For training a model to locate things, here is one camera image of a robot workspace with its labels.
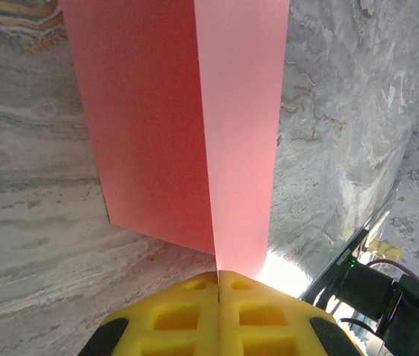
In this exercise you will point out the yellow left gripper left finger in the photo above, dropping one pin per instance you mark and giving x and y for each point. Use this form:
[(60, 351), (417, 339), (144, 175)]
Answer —
[(179, 333)]

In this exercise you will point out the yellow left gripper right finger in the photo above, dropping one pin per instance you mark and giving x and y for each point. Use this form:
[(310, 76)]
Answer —
[(268, 333)]

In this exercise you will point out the pink cloth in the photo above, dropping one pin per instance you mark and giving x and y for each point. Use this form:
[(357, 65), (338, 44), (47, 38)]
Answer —
[(157, 111)]

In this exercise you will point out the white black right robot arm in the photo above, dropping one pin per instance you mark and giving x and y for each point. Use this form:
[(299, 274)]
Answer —
[(365, 293)]

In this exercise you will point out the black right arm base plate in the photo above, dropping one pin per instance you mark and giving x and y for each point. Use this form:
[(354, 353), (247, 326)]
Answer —
[(343, 257)]

